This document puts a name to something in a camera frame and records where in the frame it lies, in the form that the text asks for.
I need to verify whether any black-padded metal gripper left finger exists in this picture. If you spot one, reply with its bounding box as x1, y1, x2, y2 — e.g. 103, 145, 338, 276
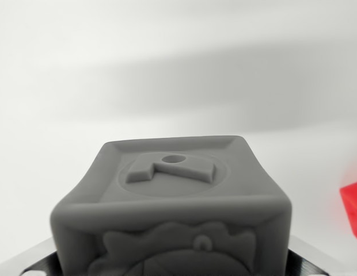
0, 237, 63, 276

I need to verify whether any black-padded metal gripper right finger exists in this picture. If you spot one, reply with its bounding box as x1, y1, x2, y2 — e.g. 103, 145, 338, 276
287, 236, 357, 276

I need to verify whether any grey embossed cube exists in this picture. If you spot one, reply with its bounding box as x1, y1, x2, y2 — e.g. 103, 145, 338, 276
50, 134, 292, 276

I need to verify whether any red embossed cube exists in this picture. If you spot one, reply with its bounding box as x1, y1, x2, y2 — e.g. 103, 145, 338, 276
339, 179, 357, 242

